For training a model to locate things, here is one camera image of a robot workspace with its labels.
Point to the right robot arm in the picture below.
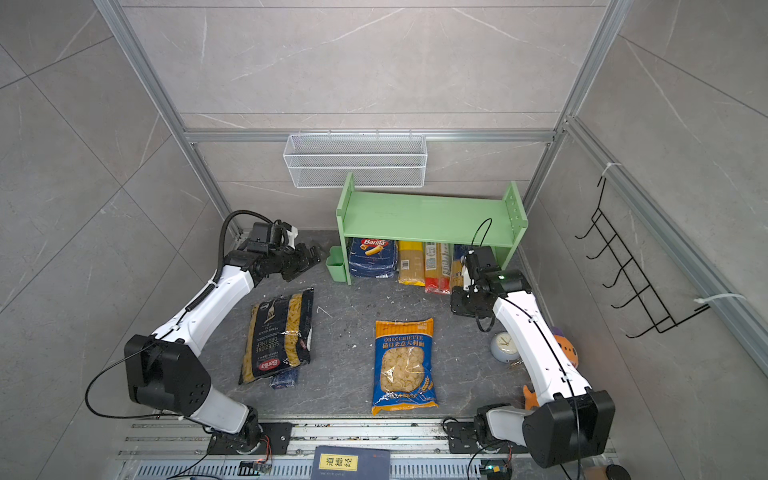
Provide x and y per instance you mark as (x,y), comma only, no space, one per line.
(572,421)

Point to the black wire hook rack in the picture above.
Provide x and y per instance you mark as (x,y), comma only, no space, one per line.
(630,272)

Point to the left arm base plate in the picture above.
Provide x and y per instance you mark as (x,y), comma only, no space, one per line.
(273,436)

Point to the black penne pasta bag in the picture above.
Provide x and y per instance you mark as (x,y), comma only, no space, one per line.
(279,336)

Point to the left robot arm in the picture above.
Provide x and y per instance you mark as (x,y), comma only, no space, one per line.
(163,369)

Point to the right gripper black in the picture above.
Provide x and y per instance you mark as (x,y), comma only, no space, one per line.
(458,304)

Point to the small blue pasta box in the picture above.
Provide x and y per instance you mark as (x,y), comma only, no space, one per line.
(285,379)

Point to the blue orecchiette pasta bag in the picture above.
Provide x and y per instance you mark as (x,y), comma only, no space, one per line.
(403,366)

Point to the green two-tier shelf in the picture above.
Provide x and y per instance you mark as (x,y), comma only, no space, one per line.
(499,224)

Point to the orange monster plush toy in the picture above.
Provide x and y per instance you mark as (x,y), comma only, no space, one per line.
(571,354)

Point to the blue Barilla rigatoni box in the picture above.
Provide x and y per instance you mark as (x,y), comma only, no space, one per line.
(372,258)

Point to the yellow spaghetti bag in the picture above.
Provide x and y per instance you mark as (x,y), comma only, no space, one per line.
(411,270)

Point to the small grey clock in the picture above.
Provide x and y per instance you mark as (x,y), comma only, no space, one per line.
(504,348)

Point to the white wire mesh basket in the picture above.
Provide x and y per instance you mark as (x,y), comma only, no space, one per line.
(375,160)

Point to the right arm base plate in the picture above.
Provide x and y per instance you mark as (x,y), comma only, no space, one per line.
(463,439)

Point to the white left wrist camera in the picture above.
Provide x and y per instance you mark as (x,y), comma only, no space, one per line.
(288,233)

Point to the red spaghetti pack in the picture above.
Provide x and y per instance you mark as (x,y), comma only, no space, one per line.
(438,264)

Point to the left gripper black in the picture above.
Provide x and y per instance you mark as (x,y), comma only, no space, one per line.
(304,260)

